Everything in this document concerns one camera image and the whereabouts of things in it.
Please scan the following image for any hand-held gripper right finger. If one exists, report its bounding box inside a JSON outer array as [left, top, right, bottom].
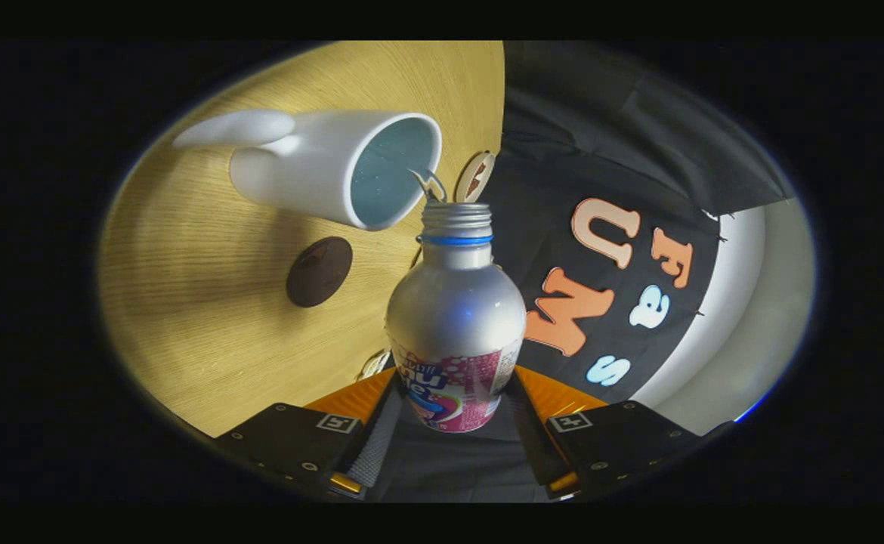
[[504, 366, 705, 497]]

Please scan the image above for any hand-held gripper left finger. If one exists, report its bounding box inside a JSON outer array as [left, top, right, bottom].
[[214, 368, 406, 501]]

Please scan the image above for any silver juice bottle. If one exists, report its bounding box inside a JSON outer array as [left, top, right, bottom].
[[385, 202, 527, 434]]

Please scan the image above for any dark brown round coaster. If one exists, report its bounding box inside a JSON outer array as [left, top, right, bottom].
[[286, 236, 354, 308]]

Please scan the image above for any white cup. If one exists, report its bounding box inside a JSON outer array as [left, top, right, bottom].
[[172, 109, 444, 231]]

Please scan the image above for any white divided snack tray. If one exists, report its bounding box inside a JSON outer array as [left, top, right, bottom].
[[359, 349, 391, 380]]

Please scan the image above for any wooden table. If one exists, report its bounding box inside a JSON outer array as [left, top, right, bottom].
[[98, 42, 505, 439]]

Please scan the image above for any small white plate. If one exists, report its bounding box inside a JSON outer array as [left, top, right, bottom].
[[454, 151, 496, 203]]

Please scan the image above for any black backdrop cloth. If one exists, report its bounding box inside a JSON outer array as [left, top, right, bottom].
[[382, 42, 798, 503]]

